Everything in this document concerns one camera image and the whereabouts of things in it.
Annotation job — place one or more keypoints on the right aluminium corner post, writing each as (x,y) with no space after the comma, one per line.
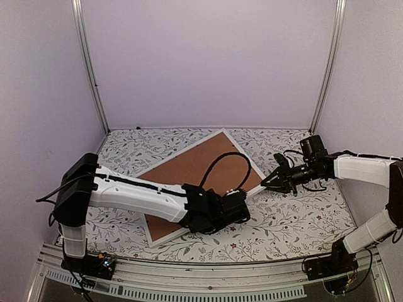
(337,29)

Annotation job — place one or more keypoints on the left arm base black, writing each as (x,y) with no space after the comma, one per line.
(101,266)

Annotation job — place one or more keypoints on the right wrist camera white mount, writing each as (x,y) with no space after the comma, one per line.
(282,161)

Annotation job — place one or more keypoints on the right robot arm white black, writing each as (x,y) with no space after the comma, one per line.
(377,170)

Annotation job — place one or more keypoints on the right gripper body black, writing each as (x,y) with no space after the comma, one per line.
(293,178)

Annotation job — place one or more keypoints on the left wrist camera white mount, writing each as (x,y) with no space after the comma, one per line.
(240,191)

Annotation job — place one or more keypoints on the front aluminium slotted rail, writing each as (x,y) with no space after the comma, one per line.
(151,280)

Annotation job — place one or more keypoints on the aluminium corner post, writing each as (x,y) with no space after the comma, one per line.
(337,29)
(88,65)

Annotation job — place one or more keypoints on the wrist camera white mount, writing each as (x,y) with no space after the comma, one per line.
(240,191)
(282,161)

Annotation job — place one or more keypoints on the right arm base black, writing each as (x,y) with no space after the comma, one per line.
(327,267)

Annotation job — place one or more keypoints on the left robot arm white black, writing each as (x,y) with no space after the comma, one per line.
(87,184)

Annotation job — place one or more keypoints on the left aluminium corner post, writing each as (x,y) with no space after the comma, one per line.
(88,65)

